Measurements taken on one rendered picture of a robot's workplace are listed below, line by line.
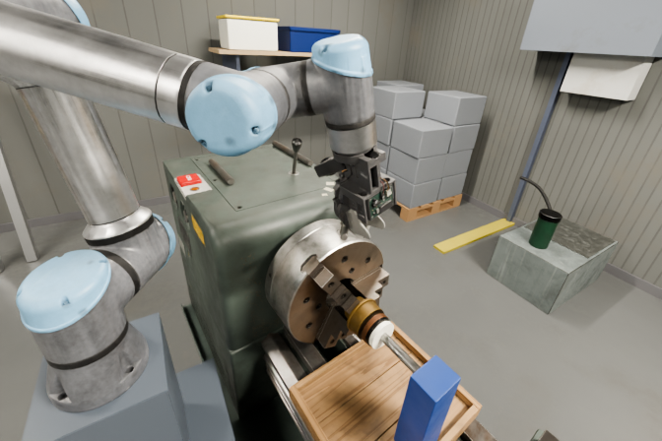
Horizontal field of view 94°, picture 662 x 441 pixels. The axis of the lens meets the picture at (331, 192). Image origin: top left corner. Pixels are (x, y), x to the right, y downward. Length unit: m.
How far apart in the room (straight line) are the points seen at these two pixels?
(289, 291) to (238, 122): 0.52
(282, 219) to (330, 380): 0.44
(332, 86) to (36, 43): 0.30
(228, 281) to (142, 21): 2.85
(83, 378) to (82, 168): 0.34
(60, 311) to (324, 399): 0.59
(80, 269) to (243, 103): 0.43
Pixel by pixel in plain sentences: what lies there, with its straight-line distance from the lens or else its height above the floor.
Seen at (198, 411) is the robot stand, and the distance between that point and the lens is 1.08.
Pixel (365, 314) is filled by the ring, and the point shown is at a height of 1.12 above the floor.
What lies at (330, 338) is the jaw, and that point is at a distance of 0.86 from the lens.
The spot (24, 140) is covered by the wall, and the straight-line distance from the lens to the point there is 3.62.
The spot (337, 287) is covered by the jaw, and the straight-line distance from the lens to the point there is 0.75.
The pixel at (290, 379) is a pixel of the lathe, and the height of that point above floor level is 0.86.
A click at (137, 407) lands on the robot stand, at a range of 0.72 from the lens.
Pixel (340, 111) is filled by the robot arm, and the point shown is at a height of 1.59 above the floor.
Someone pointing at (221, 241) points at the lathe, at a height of 1.23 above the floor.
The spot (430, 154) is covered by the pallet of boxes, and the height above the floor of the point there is 0.74.
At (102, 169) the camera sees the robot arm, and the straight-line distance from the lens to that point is 0.65.
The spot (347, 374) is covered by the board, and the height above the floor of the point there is 0.89.
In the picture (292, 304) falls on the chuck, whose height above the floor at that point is 1.13.
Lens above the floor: 1.67
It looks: 26 degrees down
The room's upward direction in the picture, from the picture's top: 3 degrees clockwise
